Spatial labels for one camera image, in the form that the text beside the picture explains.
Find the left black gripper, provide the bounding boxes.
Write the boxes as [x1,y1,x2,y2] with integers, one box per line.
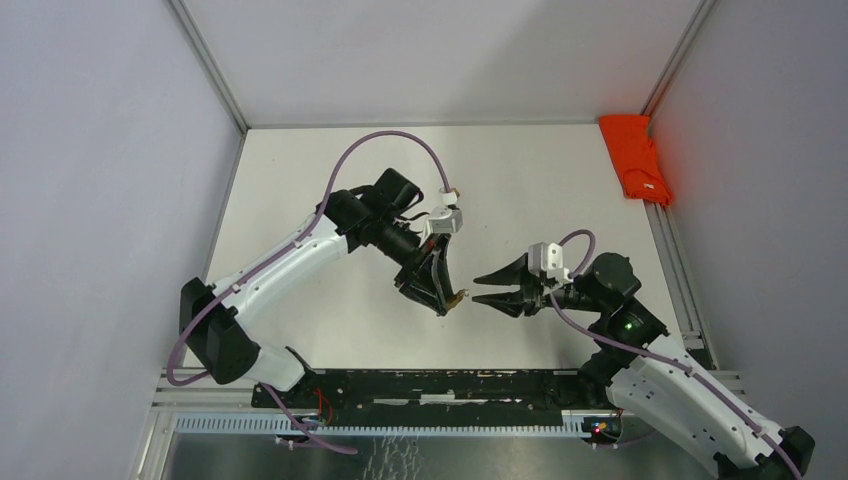
[374,214,454,316]

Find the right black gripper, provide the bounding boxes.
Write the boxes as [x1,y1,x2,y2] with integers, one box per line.
[471,251,608,319]

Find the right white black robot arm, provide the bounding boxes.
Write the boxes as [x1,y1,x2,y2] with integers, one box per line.
[473,251,815,479]

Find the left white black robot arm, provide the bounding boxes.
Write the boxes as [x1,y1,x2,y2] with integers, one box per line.
[179,168,465,408]

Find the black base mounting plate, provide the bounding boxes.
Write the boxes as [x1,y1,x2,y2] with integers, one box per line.
[251,369,616,427]

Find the orange folded cloth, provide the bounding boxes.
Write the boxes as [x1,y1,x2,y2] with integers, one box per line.
[598,114,674,207]

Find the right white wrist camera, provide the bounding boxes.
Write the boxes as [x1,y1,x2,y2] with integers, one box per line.
[527,243,571,283]

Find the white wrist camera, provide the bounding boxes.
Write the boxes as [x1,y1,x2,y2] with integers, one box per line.
[527,243,571,283]
[423,188,463,236]

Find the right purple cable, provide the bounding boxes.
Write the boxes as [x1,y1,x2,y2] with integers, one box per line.
[548,229,806,480]

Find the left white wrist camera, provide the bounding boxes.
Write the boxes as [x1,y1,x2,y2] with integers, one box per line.
[423,188,463,236]

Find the aluminium frame rails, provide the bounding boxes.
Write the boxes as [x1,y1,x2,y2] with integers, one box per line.
[644,201,746,400]

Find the white slotted cable duct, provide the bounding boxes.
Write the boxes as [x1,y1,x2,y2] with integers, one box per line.
[174,413,591,439]

